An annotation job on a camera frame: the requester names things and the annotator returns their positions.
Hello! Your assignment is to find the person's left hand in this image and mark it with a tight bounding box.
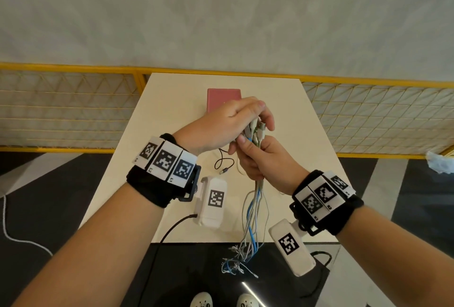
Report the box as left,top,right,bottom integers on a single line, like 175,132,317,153
172,97,276,157

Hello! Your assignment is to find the person's right hand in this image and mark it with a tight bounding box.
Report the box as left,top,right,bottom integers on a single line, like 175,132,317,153
228,135,309,196

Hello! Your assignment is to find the bundle of white blue cables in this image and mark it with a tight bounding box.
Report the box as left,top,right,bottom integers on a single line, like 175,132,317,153
221,120,267,279

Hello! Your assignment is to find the person's left forearm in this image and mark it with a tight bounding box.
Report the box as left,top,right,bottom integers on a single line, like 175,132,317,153
12,175,171,307

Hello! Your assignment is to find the person's right forearm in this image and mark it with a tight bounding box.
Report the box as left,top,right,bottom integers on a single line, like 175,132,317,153
334,205,454,307

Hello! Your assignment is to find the pink box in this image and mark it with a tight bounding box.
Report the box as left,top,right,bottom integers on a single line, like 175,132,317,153
207,88,243,114

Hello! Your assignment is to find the black left wristband with markers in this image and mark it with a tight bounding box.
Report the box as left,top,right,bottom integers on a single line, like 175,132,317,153
126,133,202,209

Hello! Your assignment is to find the black wristband with markers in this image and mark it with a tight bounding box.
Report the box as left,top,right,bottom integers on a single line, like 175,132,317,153
289,170,365,236
126,133,202,209

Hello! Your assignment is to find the black right wristband with markers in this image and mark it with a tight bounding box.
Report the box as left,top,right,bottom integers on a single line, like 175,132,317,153
289,170,365,236

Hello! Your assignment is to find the person's right white shoe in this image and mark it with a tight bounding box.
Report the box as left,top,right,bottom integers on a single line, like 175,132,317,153
236,293,260,307

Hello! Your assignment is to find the person's white shoe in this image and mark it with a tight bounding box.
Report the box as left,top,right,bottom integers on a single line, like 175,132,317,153
190,291,213,307
236,293,260,307

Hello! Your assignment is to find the person's left white shoe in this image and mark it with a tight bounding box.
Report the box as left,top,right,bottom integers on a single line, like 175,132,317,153
190,291,213,307

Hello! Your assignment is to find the yellow mesh railing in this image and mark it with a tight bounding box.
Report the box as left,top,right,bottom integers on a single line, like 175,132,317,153
0,62,454,160

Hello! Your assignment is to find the crumpled white plastic bag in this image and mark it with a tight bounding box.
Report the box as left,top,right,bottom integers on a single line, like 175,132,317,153
425,151,454,175

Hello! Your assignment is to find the thin black cable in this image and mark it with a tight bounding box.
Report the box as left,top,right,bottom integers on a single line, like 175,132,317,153
214,148,235,176

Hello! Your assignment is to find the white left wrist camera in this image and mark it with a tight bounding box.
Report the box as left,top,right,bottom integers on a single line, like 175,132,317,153
192,175,228,229

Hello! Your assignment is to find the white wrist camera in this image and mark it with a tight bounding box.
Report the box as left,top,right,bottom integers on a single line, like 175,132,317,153
268,219,316,277
192,175,228,229

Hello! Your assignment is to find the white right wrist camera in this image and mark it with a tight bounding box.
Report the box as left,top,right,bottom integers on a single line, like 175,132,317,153
268,219,316,277

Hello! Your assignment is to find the black left camera cable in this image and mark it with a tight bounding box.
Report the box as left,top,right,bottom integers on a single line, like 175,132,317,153
136,213,198,307

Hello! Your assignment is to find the black camera cable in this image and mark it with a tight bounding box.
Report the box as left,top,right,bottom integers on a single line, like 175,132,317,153
136,213,198,307
308,250,332,301

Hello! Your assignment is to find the black right camera cable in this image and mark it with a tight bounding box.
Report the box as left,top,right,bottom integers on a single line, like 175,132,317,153
308,250,332,301

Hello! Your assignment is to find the white floor cable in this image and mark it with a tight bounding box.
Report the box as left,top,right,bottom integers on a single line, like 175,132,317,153
0,195,54,258

